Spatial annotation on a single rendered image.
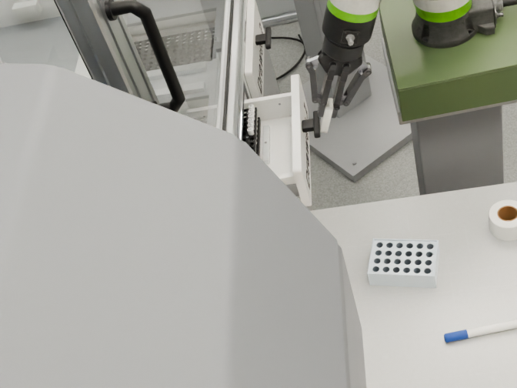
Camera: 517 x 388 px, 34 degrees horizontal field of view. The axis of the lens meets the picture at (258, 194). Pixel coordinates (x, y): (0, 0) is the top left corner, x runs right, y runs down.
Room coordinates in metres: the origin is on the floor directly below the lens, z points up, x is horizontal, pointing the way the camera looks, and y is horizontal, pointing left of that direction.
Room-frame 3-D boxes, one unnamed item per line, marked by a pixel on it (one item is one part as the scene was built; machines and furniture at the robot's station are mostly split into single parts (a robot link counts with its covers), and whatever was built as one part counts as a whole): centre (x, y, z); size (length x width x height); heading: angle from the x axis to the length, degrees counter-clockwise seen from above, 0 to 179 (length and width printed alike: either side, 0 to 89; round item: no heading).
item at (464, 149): (1.48, -0.52, 0.38); 0.30 x 0.30 x 0.76; 78
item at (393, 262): (0.96, -0.22, 0.78); 0.12 x 0.08 x 0.04; 64
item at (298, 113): (1.27, -0.12, 0.87); 0.29 x 0.02 x 0.11; 165
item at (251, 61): (1.60, -0.10, 0.87); 0.29 x 0.02 x 0.11; 165
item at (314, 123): (1.27, -0.15, 0.91); 0.07 x 0.04 x 0.01; 165
